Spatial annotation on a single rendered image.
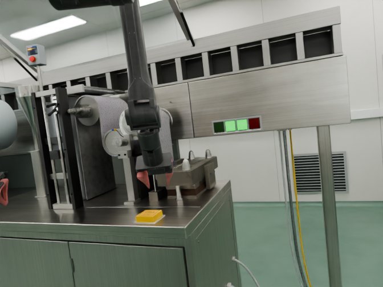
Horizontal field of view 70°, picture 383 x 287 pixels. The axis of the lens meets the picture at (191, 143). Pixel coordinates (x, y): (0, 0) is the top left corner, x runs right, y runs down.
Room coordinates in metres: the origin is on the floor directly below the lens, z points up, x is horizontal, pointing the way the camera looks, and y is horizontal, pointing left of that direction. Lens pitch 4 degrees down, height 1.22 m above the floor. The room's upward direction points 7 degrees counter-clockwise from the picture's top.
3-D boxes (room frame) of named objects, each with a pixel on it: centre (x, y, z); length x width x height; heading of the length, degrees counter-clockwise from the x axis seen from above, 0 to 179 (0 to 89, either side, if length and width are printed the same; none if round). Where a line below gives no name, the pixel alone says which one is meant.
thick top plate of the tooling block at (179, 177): (1.32, 0.02, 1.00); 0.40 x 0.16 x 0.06; 159
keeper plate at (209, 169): (1.30, -0.07, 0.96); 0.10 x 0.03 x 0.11; 159
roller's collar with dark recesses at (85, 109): (1.30, 0.49, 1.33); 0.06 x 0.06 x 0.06; 69
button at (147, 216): (0.96, 0.18, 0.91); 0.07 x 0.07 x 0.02; 69
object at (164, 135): (1.32, 0.15, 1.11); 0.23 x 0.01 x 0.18; 159
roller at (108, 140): (1.39, 0.31, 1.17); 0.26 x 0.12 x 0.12; 159
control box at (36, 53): (1.45, 0.75, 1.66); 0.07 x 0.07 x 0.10; 80
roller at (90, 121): (1.44, 0.43, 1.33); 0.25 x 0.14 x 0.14; 159
